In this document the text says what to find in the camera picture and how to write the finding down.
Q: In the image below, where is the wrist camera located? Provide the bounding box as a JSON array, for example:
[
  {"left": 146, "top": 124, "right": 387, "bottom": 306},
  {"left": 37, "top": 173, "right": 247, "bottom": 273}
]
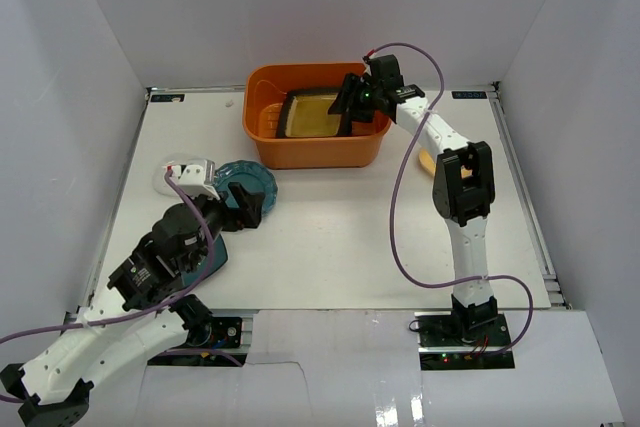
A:
[
  {"left": 164, "top": 159, "right": 219, "bottom": 199},
  {"left": 362, "top": 49, "right": 379, "bottom": 76}
]

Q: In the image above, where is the left blue corner label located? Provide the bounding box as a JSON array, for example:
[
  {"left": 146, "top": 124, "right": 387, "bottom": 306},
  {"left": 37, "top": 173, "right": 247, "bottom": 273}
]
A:
[{"left": 149, "top": 93, "right": 185, "bottom": 103}]

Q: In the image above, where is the orange plastic bin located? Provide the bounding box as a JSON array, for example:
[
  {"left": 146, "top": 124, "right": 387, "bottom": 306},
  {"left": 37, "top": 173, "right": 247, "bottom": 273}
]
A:
[{"left": 242, "top": 62, "right": 391, "bottom": 169}]

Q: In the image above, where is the purple cable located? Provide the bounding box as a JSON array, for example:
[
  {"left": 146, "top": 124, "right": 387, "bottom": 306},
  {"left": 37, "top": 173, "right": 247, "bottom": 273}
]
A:
[
  {"left": 364, "top": 41, "right": 534, "bottom": 356},
  {"left": 0, "top": 171, "right": 246, "bottom": 406}
]

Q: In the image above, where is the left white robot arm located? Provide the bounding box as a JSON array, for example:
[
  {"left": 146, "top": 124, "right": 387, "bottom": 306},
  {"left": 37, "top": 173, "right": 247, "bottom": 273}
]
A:
[{"left": 1, "top": 182, "right": 265, "bottom": 426}]

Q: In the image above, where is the right blue corner label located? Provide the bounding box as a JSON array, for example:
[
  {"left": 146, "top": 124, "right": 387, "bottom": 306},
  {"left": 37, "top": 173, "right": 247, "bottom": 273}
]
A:
[{"left": 451, "top": 91, "right": 487, "bottom": 100}]

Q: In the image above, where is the small yellow square dish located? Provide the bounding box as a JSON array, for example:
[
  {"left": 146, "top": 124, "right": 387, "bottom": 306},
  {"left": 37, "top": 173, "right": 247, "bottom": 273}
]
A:
[{"left": 418, "top": 149, "right": 436, "bottom": 177}]

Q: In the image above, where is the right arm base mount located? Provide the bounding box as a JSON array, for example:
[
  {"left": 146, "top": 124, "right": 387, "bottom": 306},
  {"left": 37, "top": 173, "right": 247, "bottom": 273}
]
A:
[{"left": 408, "top": 313, "right": 515, "bottom": 372}]

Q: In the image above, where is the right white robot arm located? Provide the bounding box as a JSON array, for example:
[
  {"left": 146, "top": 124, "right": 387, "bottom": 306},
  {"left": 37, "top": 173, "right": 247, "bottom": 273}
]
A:
[{"left": 328, "top": 55, "right": 498, "bottom": 346}]

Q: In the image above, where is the teal scalloped round plate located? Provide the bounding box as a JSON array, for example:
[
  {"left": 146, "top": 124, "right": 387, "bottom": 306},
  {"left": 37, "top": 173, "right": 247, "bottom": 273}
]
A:
[{"left": 214, "top": 160, "right": 278, "bottom": 217}]

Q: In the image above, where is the teal square plate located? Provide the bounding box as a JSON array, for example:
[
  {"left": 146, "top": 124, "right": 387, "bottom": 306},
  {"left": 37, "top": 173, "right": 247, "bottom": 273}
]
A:
[{"left": 182, "top": 236, "right": 228, "bottom": 287}]

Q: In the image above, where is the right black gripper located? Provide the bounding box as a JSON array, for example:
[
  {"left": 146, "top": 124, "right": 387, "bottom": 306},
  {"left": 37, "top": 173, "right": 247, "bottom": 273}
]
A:
[{"left": 327, "top": 74, "right": 382, "bottom": 125}]

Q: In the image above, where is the blue corner label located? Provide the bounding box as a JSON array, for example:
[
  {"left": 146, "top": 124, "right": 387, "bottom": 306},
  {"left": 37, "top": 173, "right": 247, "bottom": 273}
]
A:
[
  {"left": 149, "top": 93, "right": 185, "bottom": 103},
  {"left": 451, "top": 91, "right": 487, "bottom": 100}
]

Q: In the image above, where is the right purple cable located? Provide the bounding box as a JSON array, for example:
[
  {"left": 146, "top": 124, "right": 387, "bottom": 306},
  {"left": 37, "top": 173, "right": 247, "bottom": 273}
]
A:
[{"left": 364, "top": 41, "right": 534, "bottom": 356}]

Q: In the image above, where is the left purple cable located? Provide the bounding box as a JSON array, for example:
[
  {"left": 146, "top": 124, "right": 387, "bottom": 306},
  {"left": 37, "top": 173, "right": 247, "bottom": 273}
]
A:
[{"left": 0, "top": 171, "right": 246, "bottom": 406}]

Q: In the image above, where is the black amber square plate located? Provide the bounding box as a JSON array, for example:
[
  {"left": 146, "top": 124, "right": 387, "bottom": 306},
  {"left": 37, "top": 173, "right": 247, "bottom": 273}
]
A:
[{"left": 275, "top": 88, "right": 351, "bottom": 139}]

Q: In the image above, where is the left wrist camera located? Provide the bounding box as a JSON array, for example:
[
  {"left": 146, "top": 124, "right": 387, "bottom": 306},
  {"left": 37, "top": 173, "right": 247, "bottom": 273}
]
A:
[{"left": 164, "top": 159, "right": 219, "bottom": 199}]

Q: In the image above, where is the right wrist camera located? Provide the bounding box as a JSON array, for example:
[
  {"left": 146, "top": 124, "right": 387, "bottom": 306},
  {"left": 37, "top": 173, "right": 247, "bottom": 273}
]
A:
[{"left": 362, "top": 49, "right": 379, "bottom": 76}]

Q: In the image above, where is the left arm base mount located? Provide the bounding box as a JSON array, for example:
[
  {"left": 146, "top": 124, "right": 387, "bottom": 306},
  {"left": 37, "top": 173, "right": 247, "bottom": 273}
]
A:
[{"left": 148, "top": 317, "right": 247, "bottom": 367}]

